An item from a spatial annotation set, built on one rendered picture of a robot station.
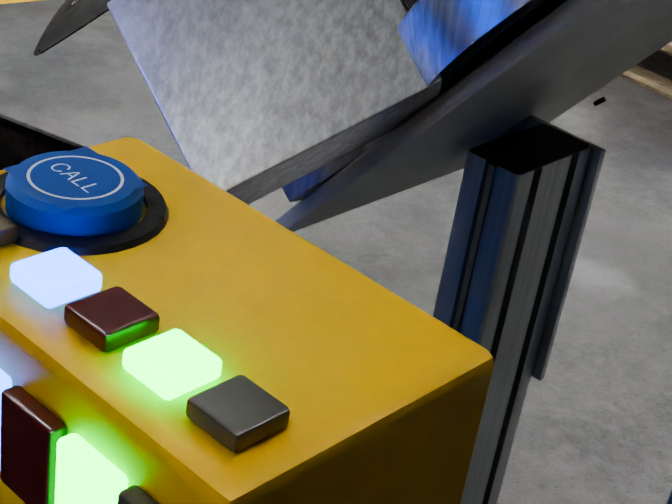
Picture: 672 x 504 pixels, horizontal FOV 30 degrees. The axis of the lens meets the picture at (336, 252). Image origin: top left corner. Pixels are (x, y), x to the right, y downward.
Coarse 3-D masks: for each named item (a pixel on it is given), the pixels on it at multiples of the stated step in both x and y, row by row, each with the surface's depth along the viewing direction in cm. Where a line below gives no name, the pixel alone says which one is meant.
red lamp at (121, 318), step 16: (112, 288) 33; (80, 304) 32; (96, 304) 32; (112, 304) 32; (128, 304) 32; (144, 304) 32; (80, 320) 31; (96, 320) 31; (112, 320) 31; (128, 320) 32; (144, 320) 32; (96, 336) 31; (112, 336) 31; (128, 336) 31; (144, 336) 32
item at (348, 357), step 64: (0, 192) 37; (192, 192) 39; (0, 256) 34; (128, 256) 35; (192, 256) 36; (256, 256) 36; (320, 256) 37; (0, 320) 32; (64, 320) 32; (192, 320) 33; (256, 320) 33; (320, 320) 34; (384, 320) 34; (64, 384) 31; (128, 384) 30; (320, 384) 31; (384, 384) 32; (448, 384) 32; (128, 448) 29; (192, 448) 28; (256, 448) 29; (320, 448) 29; (384, 448) 31; (448, 448) 34
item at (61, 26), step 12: (84, 0) 87; (96, 0) 85; (108, 0) 84; (60, 12) 90; (72, 12) 87; (84, 12) 85; (96, 12) 84; (48, 24) 90; (60, 24) 87; (72, 24) 85; (84, 24) 84; (48, 36) 86; (60, 36) 85; (36, 48) 86; (48, 48) 84
